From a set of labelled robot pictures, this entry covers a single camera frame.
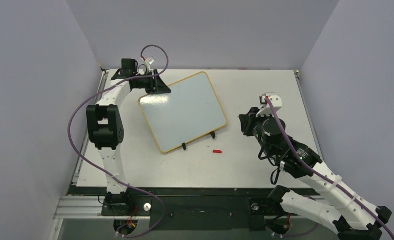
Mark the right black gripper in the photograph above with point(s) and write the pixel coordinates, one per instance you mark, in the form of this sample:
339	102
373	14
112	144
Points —
246	122

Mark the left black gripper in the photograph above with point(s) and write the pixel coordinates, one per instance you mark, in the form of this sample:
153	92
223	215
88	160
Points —
156	85

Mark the yellow framed whiteboard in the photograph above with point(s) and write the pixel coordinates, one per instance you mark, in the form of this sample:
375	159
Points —
190	111

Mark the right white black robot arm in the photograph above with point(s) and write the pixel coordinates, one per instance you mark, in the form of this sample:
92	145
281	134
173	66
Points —
346	214

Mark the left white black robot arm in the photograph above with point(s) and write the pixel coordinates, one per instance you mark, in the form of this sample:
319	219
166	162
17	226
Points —
106	132

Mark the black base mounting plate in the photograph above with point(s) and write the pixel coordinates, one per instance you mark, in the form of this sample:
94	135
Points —
202	209

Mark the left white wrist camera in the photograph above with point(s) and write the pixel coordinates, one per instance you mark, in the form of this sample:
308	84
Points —
148	61

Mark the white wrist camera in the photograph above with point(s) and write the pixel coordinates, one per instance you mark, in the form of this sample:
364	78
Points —
270	101
148	61

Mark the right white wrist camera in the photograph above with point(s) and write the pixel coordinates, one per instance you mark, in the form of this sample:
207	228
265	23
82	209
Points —
270	101

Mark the aluminium rail frame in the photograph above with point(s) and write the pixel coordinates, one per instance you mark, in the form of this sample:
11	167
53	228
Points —
80	218

